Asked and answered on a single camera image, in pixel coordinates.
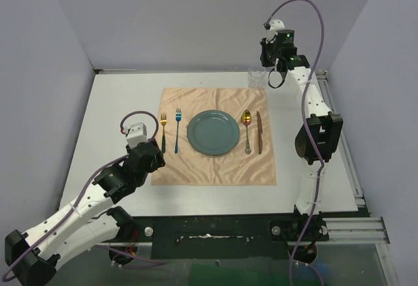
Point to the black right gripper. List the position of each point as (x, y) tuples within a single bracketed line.
[(264, 46)]

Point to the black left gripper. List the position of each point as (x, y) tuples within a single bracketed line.
[(157, 162)]

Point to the clear drinking glass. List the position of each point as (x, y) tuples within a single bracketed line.
[(256, 77)]

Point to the gold fork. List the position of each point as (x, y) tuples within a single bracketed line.
[(163, 121)]

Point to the blue fork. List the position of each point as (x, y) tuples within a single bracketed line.
[(178, 117)]

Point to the copper table knife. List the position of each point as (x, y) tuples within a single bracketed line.
[(259, 132)]

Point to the teal round plate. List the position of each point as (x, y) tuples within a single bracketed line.
[(213, 133)]

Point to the iridescent gold spoon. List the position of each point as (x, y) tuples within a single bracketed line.
[(246, 121)]

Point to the peach satin cloth napkin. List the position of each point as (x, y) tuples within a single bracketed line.
[(189, 167)]

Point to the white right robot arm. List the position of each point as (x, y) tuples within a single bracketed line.
[(321, 128)]

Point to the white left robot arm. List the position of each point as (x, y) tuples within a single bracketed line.
[(34, 255)]

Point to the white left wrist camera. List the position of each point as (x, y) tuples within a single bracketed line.
[(137, 134)]

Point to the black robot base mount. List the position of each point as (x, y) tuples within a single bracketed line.
[(223, 236)]

